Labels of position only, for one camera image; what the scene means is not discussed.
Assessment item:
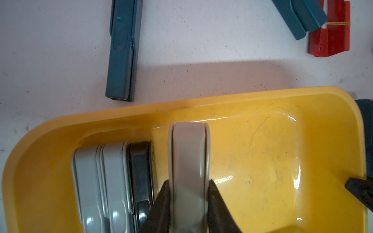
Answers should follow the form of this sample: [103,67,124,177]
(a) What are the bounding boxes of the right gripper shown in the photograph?
[345,99,373,211]

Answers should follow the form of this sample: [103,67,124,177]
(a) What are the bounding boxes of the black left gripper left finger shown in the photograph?
[139,180,171,233]

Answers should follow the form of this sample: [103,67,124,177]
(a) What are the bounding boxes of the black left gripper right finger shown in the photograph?
[207,180,241,233]

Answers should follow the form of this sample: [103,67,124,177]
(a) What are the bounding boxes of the black pruning pliers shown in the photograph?
[128,141,154,233]

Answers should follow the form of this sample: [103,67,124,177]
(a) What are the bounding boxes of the grey pruning pliers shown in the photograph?
[98,141,135,233]
[71,145,109,233]

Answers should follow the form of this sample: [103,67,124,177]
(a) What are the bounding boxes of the beige pruning pliers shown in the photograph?
[168,122,211,233]

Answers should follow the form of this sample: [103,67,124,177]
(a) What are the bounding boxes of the yellow storage tray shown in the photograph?
[2,87,368,233]

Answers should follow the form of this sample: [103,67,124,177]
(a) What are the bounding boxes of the teal pruning pliers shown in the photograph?
[105,0,143,102]

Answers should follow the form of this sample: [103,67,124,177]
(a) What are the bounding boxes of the red pruning pliers left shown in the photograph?
[308,0,351,57]

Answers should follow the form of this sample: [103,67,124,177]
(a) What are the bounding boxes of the teal pliers at back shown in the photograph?
[273,0,328,40]

